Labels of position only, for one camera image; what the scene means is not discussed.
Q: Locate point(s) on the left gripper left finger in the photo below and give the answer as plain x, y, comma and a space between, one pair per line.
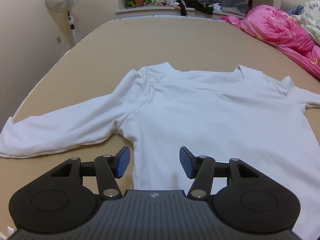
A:
108, 168

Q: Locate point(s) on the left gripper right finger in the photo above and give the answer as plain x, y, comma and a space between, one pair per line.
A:
201, 169

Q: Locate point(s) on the white long-sleeve shirt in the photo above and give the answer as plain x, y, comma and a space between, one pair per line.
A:
244, 114

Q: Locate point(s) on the pink floral quilt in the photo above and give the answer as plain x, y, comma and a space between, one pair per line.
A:
278, 29

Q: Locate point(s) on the black garment hanging off sill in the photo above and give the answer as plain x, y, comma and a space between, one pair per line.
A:
198, 6

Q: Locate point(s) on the white floral quilt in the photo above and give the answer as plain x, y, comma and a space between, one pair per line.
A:
309, 19

